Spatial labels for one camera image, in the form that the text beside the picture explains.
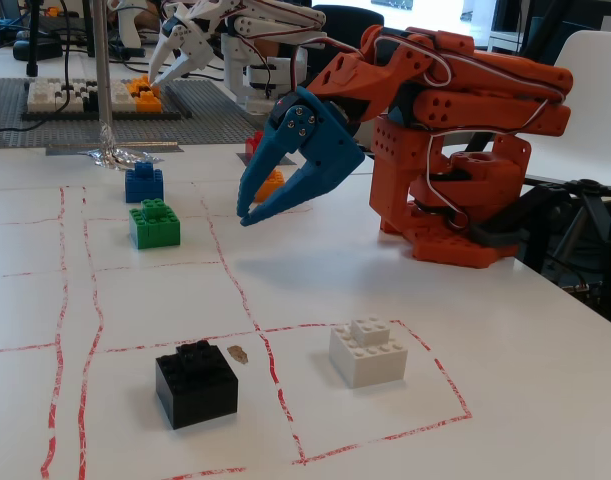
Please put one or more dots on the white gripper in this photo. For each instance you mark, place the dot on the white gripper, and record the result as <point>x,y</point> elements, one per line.
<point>183,45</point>

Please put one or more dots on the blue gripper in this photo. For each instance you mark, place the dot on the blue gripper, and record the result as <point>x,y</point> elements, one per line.
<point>330,137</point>

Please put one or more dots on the red brick block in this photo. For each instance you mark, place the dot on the red brick block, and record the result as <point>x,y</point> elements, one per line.
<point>254,142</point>

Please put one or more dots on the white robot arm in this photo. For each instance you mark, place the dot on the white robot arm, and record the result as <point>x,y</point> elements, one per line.
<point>265,30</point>

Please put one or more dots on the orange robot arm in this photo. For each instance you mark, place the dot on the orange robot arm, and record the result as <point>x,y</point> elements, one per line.
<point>485,80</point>

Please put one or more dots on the yellow brick block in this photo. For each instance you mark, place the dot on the yellow brick block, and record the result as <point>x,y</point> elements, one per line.
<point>274,182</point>

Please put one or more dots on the blue brick block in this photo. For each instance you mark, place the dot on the blue brick block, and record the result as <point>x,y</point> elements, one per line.
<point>144,185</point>

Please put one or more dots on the small green brick block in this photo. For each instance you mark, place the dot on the small green brick block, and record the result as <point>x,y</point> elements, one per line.
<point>155,227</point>

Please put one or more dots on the white brick block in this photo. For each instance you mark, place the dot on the white brick block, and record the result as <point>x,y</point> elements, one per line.
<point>367,357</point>

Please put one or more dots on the black brick block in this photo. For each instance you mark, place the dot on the black brick block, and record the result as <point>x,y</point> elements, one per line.
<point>197,390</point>

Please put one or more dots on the metal pole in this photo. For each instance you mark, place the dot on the metal pole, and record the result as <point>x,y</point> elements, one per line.
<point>102,60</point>

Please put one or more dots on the long grey tape strip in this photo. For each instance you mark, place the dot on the long grey tape strip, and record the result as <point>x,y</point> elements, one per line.
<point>135,147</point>

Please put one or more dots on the crumpled aluminium foil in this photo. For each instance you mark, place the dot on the crumpled aluminium foil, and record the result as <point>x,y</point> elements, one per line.
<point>115,157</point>

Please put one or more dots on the multicolour brick mosaic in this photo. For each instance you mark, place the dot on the multicolour brick mosaic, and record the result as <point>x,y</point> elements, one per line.
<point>50,95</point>

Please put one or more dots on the black oblong object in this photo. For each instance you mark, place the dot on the black oblong object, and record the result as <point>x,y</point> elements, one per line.
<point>35,50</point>

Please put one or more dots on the black upright stand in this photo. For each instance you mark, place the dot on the black upright stand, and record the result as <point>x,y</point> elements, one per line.
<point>33,35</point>

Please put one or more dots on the dark office chair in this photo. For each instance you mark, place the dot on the dark office chair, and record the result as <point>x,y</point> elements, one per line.
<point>350,20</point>

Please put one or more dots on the grey studded baseplate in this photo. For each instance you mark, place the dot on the grey studded baseplate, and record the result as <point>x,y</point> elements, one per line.
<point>15,115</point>

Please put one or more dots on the black table clamp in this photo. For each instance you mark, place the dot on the black table clamp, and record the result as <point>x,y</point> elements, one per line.
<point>535,200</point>

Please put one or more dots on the black diagonal pole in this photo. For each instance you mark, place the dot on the black diagonal pole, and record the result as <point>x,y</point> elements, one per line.
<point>540,30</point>

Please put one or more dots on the white plastic chair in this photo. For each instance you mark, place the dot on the white plastic chair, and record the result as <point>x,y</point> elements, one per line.
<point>595,100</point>

